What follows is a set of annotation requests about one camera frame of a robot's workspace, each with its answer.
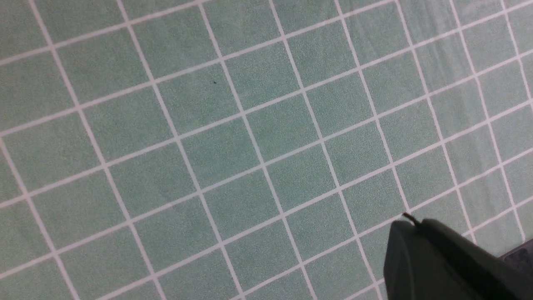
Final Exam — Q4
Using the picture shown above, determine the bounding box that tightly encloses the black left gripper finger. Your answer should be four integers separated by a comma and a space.
383, 213, 533, 300

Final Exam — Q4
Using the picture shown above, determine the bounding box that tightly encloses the green checkered tablecloth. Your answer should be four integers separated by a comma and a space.
0, 0, 532, 300

